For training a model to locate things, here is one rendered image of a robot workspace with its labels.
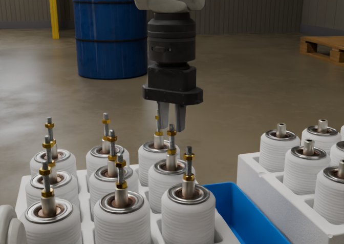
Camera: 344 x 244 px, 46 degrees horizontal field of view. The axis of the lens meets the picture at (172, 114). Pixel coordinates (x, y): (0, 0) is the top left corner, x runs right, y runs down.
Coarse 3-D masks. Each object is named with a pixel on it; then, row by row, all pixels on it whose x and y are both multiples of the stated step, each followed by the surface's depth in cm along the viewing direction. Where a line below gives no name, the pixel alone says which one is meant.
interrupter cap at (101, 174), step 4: (100, 168) 82; (104, 168) 82; (124, 168) 82; (128, 168) 82; (96, 172) 80; (100, 172) 80; (104, 172) 80; (124, 172) 80; (128, 172) 80; (132, 172) 80; (96, 176) 78; (100, 176) 78; (104, 176) 78; (108, 176) 79; (112, 176) 79; (116, 176) 79; (124, 176) 78; (128, 176) 78; (100, 180) 77; (104, 180) 77; (108, 180) 76; (112, 180) 76; (116, 180) 77
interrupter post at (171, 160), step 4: (168, 156) 81; (172, 156) 81; (176, 156) 82; (168, 160) 82; (172, 160) 81; (176, 160) 82; (168, 164) 82; (172, 164) 82; (176, 164) 82; (168, 168) 82; (172, 168) 82; (176, 168) 82
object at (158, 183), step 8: (152, 168) 83; (192, 168) 83; (152, 176) 81; (160, 176) 79; (168, 176) 79; (176, 176) 79; (152, 184) 81; (160, 184) 79; (168, 184) 79; (176, 184) 79; (152, 192) 82; (160, 192) 80; (152, 200) 82; (160, 200) 81; (152, 208) 83; (160, 208) 81
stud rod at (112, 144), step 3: (111, 129) 78; (111, 132) 77; (114, 132) 78; (111, 135) 77; (114, 135) 78; (114, 141) 78; (111, 144) 78; (114, 144) 78; (111, 147) 78; (114, 147) 78; (111, 150) 78; (114, 150) 78; (111, 153) 78; (114, 153) 79
